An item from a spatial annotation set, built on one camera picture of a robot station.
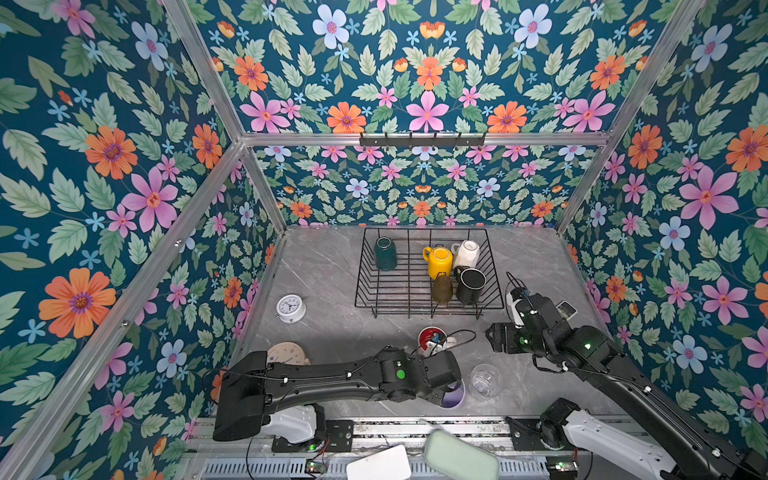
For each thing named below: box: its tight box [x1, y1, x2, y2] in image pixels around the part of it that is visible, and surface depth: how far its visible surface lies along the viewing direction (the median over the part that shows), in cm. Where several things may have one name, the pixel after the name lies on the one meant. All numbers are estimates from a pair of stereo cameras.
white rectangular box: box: [346, 444, 412, 480], surface depth 67 cm
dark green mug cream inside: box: [374, 236, 397, 271], surface depth 101 cm
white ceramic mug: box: [451, 240, 480, 268], surface depth 98 cm
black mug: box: [453, 266, 487, 304], surface depth 93 cm
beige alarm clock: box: [267, 342, 311, 365], surface depth 86 cm
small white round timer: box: [276, 293, 307, 324], surface depth 95 cm
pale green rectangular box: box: [423, 429, 499, 480], surface depth 69 cm
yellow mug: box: [422, 246, 453, 281], surface depth 98 cm
